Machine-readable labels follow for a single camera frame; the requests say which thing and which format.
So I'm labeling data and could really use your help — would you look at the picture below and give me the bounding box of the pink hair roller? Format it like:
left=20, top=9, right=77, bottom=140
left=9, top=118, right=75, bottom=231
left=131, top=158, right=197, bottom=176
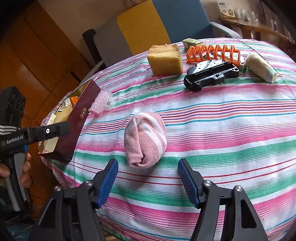
left=89, top=90, right=114, bottom=116

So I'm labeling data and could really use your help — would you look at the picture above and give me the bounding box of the pink sock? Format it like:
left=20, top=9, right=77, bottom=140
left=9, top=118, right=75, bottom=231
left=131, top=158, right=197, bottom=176
left=124, top=112, right=167, bottom=169

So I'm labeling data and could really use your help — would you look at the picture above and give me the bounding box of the yellow sponge block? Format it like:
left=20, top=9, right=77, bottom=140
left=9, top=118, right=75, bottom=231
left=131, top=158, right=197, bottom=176
left=147, top=44, right=183, bottom=76

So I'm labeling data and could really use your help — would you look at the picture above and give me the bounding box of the black plastic stapler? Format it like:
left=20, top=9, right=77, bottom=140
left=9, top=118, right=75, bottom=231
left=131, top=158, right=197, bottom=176
left=184, top=60, right=240, bottom=91

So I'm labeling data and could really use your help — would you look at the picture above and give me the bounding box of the cream sock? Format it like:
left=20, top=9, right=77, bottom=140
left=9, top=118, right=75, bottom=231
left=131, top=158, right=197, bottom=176
left=246, top=53, right=278, bottom=83

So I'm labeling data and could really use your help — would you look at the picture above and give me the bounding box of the orange plastic rack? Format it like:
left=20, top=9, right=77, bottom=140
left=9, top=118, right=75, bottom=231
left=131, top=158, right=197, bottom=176
left=186, top=44, right=241, bottom=65

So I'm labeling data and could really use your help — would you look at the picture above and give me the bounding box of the small green box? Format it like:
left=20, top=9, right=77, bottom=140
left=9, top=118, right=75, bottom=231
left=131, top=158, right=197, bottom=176
left=182, top=38, right=203, bottom=49

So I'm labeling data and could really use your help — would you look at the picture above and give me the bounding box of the person's left hand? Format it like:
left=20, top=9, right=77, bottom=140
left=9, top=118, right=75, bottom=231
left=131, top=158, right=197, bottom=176
left=0, top=152, right=32, bottom=188

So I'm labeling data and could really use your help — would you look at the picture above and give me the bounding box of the white crumpled wrapper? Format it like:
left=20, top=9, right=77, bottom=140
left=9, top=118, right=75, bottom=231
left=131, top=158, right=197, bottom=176
left=57, top=100, right=72, bottom=112

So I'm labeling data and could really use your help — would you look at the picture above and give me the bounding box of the orange snack packet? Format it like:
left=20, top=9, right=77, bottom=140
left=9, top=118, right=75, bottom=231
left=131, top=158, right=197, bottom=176
left=69, top=96, right=79, bottom=108

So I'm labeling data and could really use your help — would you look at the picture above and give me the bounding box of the maroon gold-lined storage box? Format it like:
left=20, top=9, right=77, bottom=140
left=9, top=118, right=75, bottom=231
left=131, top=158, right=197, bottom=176
left=39, top=79, right=101, bottom=162

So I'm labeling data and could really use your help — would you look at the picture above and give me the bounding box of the striped pink green tablecloth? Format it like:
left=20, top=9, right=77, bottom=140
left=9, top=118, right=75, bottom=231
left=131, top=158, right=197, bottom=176
left=44, top=38, right=295, bottom=240

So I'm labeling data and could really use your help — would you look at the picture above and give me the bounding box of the grey yellow blue armchair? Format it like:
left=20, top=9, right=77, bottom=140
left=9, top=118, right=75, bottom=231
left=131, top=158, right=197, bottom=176
left=82, top=1, right=241, bottom=83

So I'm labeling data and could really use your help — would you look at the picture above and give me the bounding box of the wooden side table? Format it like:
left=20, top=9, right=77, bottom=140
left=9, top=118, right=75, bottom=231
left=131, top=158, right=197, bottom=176
left=220, top=18, right=293, bottom=45

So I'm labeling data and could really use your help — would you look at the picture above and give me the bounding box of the white yellow box on table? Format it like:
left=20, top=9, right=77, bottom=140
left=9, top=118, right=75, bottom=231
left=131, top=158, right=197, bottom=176
left=217, top=1, right=235, bottom=19

